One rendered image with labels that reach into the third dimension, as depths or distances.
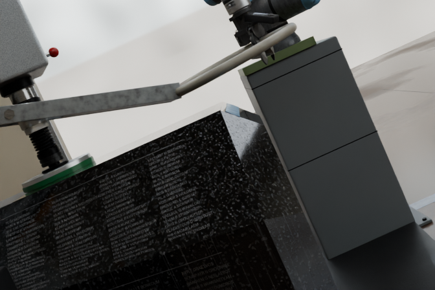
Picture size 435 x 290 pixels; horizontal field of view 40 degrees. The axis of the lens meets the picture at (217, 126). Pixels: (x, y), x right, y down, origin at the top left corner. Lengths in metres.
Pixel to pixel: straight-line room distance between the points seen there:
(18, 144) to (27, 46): 5.02
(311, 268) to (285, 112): 1.16
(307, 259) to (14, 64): 0.93
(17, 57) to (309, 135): 1.24
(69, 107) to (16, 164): 5.01
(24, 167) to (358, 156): 4.77
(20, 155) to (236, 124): 5.38
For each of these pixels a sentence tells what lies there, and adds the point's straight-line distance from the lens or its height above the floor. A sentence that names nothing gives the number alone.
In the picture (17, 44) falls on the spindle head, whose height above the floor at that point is 1.21.
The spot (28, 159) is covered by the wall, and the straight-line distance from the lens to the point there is 6.73.
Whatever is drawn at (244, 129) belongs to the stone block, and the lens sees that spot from 1.48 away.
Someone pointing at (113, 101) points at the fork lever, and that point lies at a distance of 1.80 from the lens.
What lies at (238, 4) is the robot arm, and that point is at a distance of 2.15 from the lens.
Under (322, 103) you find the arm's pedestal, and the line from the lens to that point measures 2.47.
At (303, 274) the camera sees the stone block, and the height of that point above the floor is 0.44.
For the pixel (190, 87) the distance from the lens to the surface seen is 1.80.
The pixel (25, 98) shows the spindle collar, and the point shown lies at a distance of 1.80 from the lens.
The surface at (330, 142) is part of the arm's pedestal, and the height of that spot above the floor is 0.46.
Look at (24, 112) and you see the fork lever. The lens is 1.77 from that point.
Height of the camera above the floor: 0.92
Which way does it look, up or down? 5 degrees down
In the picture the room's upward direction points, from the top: 24 degrees counter-clockwise
